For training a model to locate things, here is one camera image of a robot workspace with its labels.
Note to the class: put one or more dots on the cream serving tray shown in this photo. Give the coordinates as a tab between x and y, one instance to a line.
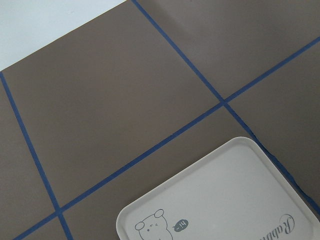
233	193

